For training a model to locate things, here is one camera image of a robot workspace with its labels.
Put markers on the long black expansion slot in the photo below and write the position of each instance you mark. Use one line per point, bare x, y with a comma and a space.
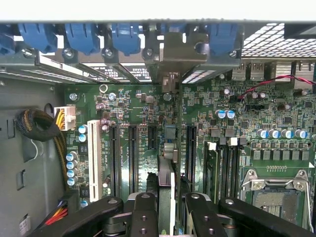
114, 160
191, 158
133, 160

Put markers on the open PC case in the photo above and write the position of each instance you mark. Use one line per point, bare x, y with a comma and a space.
271, 42

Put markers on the green motherboard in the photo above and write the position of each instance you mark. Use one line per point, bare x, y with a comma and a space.
148, 108

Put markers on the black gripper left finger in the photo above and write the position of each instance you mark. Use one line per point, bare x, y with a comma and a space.
144, 217

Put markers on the white power connector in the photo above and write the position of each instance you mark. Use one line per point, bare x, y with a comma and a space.
67, 118

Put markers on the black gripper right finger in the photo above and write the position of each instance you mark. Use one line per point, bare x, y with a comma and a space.
206, 217

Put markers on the short black expansion slot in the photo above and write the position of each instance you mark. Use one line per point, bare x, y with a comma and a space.
152, 137

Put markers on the RAM slot with white latches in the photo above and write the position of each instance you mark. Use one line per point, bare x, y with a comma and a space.
232, 168

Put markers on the CPU socket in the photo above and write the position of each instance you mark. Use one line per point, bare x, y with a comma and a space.
271, 205

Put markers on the white expansion slot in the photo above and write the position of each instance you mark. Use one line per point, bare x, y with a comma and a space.
94, 160

